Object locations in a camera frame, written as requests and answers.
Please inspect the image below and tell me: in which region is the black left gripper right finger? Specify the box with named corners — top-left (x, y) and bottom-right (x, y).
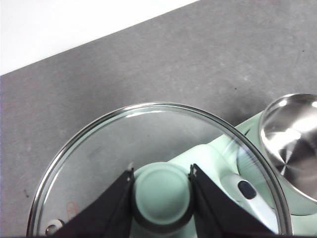
top-left (189, 163), bottom-right (281, 238)

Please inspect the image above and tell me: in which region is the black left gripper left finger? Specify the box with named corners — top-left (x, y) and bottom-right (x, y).
top-left (53, 167), bottom-right (135, 238)

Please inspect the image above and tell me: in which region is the glass lid with green knob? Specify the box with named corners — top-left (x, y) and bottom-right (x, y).
top-left (26, 101), bottom-right (296, 238)

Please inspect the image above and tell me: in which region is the mint green pot with handle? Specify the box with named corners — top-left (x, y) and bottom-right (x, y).
top-left (236, 93), bottom-right (317, 217)

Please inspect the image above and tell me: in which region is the green griddle cover, silver handle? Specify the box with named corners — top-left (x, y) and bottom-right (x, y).
top-left (165, 143), bottom-right (279, 235)

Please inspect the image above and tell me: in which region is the mint green breakfast machine base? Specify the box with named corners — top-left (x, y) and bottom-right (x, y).
top-left (234, 111), bottom-right (317, 238)

